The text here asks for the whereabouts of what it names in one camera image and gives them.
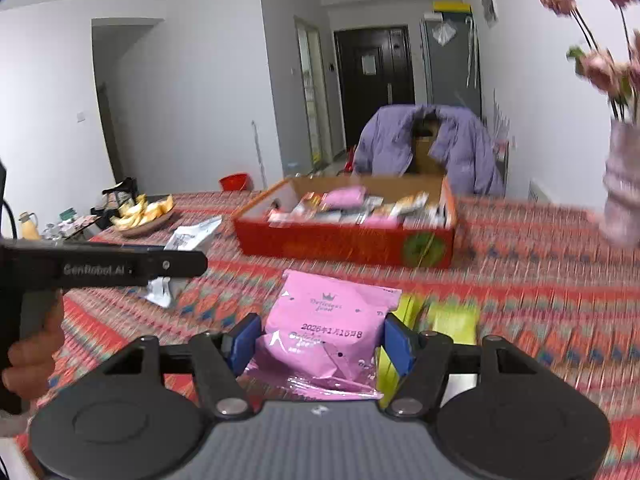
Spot dark door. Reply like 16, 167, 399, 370
334, 25, 416, 150

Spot purple puffer jacket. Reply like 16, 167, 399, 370
352, 104, 506, 197

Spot person's left hand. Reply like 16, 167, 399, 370
2, 300, 67, 402

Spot grey refrigerator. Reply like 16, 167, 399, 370
420, 10, 483, 111

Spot clear plastic bag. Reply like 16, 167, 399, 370
431, 14, 459, 47

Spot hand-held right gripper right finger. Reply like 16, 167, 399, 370
383, 316, 542, 419

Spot white printed snack packet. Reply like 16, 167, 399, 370
164, 216, 224, 251
145, 275, 189, 309

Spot black chair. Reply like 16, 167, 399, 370
90, 176, 139, 231

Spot pink dried flowers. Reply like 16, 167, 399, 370
531, 0, 640, 124

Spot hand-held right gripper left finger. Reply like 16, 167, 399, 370
102, 313, 263, 419

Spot black cable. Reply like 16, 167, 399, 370
0, 199, 19, 241

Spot green snack packet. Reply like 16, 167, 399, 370
377, 294, 482, 394

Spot pile of snack packets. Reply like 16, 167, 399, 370
267, 186, 449, 229

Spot patterned red tablecloth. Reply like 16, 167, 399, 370
15, 191, 640, 480

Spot red cardboard box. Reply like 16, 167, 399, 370
232, 175, 458, 269

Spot pale pink vase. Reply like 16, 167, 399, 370
597, 119, 640, 249

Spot pink snack packet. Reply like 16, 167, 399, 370
235, 269, 402, 401

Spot brown chair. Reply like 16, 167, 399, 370
410, 116, 447, 176

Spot orange thermos jug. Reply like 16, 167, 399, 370
17, 211, 42, 241

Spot low side table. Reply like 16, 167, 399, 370
42, 207, 102, 242

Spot fruit plate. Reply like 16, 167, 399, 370
109, 194, 177, 239

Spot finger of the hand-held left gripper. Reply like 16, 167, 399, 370
132, 249, 209, 286

